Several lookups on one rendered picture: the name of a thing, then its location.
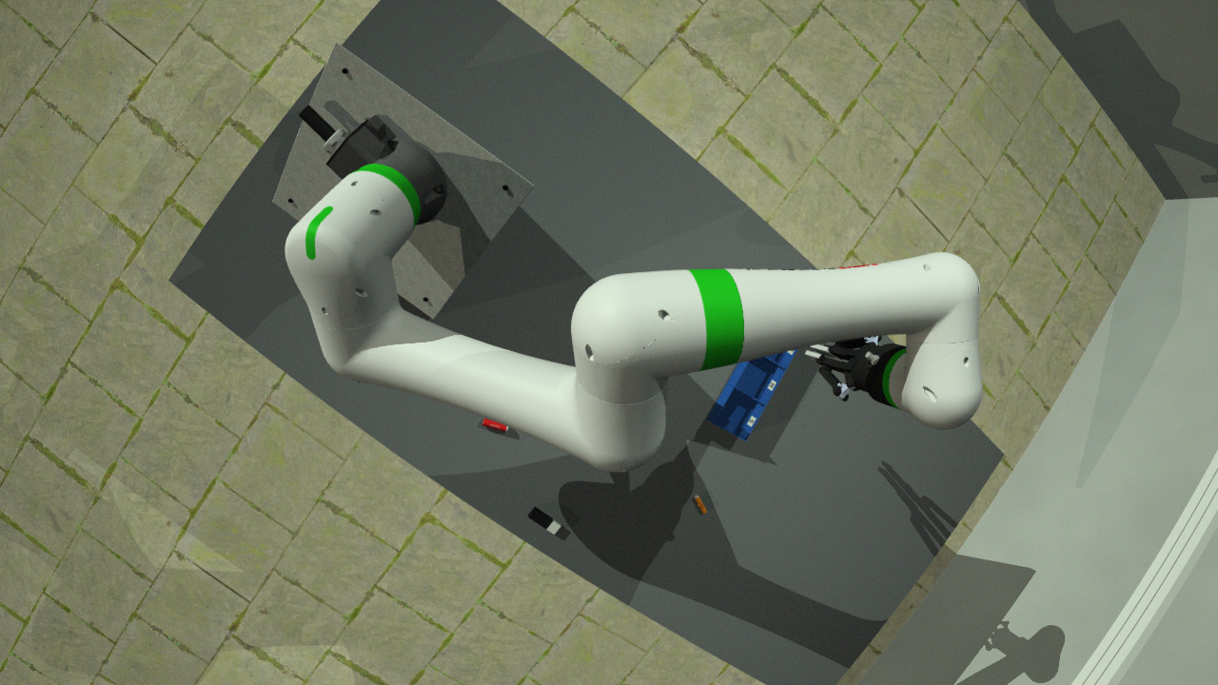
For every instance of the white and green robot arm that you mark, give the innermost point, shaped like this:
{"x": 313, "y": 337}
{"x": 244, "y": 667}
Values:
{"x": 630, "y": 332}

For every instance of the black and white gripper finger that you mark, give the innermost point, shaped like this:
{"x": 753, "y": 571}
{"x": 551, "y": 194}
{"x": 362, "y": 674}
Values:
{"x": 841, "y": 390}
{"x": 844, "y": 349}

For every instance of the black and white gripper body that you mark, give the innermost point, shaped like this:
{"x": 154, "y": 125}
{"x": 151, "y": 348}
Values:
{"x": 856, "y": 377}

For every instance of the blue three-compartment bin rack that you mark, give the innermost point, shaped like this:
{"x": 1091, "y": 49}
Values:
{"x": 735, "y": 407}

